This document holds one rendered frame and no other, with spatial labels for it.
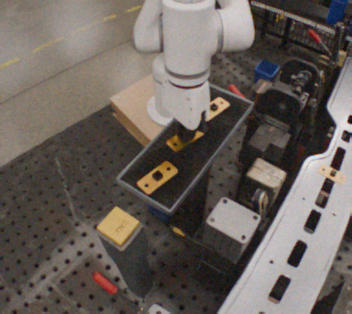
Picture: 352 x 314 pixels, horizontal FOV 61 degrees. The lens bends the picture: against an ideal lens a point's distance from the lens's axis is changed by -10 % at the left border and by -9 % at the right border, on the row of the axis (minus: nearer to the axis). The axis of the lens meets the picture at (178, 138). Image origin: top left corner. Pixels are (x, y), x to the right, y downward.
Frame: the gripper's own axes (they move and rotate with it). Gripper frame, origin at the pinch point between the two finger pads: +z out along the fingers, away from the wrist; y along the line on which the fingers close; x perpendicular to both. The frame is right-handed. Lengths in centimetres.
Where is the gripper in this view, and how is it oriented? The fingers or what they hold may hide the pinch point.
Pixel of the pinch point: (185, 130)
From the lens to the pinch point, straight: 73.0
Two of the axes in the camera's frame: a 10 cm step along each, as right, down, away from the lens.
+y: 6.4, 5.8, -5.0
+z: 0.0, 6.5, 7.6
